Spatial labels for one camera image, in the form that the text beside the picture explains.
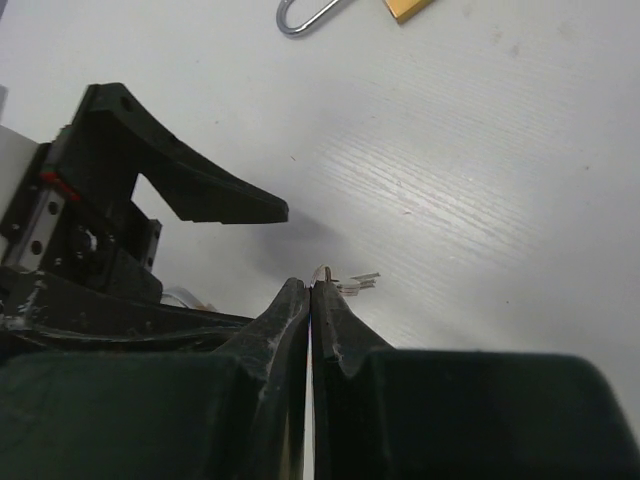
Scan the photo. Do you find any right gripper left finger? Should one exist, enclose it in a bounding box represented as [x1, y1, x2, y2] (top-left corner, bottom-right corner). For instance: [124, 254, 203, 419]
[1, 278, 309, 479]

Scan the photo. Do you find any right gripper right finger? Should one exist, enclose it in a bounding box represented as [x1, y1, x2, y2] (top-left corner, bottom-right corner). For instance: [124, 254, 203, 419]
[310, 282, 639, 479]

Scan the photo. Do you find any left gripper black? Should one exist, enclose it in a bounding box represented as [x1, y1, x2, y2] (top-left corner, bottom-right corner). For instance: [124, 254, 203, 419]
[1, 83, 289, 350]

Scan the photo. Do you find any lower brass padlock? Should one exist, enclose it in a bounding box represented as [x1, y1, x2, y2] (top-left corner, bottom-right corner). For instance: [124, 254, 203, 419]
[275, 0, 434, 39]

